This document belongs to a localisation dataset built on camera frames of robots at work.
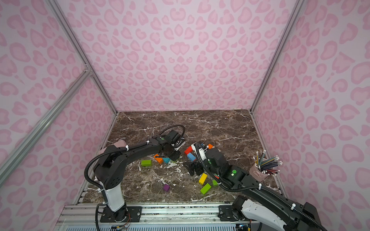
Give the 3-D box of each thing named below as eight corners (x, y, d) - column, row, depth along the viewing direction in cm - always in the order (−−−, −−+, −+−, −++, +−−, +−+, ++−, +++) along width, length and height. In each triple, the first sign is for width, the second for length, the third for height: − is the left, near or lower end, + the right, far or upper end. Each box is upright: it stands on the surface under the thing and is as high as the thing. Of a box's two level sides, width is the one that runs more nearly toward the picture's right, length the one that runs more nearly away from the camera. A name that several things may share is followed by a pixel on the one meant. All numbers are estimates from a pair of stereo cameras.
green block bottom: (204, 195, 80) (204, 194, 79) (200, 190, 82) (200, 189, 80) (211, 188, 83) (212, 187, 81) (207, 183, 85) (207, 182, 83)
